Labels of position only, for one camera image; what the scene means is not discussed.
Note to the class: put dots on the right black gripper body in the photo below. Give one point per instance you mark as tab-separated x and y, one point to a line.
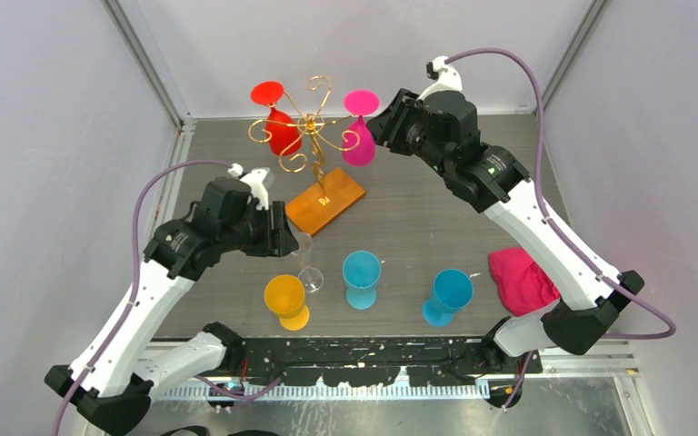
410	137

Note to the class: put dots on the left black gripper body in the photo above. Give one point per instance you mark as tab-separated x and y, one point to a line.
254	234

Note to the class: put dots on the pink plastic wine glass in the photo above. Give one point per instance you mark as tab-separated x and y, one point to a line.
359	146

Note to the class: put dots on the clear wine glass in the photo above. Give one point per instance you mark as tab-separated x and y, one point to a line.
311	277

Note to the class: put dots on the red plastic wine glass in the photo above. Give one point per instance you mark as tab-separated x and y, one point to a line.
284	137

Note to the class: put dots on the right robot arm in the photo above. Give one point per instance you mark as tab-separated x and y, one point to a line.
496	184

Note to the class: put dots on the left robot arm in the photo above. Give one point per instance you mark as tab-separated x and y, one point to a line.
110	383

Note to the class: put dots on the yellow plastic wine glass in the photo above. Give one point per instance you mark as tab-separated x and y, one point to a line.
285	297

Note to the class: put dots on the blue wine glass centre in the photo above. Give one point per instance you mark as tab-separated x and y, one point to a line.
361	271

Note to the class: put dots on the blue wine glass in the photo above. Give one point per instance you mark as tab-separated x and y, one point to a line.
361	271
451	291

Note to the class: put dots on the blue wine glass right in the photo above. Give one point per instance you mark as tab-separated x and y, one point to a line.
451	291

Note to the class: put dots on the pink crumpled cloth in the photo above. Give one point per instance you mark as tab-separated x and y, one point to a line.
523	287

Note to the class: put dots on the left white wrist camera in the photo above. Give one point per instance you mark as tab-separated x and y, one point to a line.
259	179

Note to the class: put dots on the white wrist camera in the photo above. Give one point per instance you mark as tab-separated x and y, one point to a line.
445	77
259	179

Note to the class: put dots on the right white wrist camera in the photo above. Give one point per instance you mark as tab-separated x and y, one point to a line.
445	77

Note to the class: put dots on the gold wire glass rack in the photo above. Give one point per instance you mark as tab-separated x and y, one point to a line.
333	193

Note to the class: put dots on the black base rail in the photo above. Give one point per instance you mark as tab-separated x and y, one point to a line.
368	361

